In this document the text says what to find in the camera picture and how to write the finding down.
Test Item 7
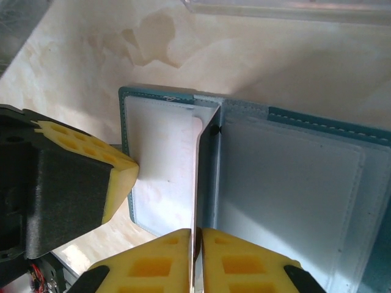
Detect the teal leather card holder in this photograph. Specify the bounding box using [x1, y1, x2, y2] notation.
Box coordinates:
[118, 85, 391, 293]

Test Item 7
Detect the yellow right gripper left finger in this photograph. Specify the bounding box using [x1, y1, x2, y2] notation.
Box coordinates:
[71, 228, 192, 293]

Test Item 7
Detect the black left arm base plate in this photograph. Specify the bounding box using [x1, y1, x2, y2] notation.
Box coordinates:
[26, 255, 67, 293]

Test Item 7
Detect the clear acrylic card box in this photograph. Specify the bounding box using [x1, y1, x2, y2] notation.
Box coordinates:
[183, 0, 391, 24]

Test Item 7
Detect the aluminium mounting rail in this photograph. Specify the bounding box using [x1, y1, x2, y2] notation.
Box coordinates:
[50, 247, 92, 293]

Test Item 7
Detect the aluminium frame side rail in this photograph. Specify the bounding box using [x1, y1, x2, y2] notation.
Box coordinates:
[0, 0, 43, 74]

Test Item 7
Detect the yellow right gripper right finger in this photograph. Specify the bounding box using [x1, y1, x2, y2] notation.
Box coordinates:
[201, 228, 326, 293]

